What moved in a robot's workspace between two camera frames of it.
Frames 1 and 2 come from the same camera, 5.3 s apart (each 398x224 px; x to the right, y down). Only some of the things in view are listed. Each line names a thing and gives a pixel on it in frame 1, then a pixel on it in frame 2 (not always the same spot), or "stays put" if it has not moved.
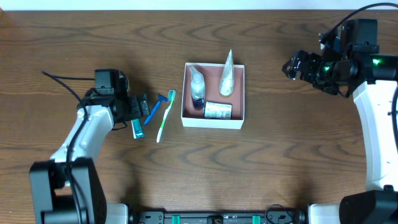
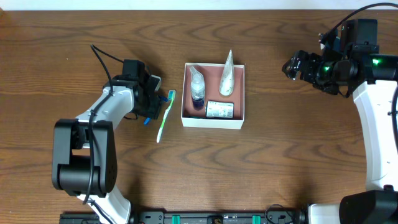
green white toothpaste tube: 137,129 -> 194,116
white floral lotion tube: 226,85 stays put
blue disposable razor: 160,98 stays put
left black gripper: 137,107 -> 152,104
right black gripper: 308,66 stays put
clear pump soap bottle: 197,88 stays put
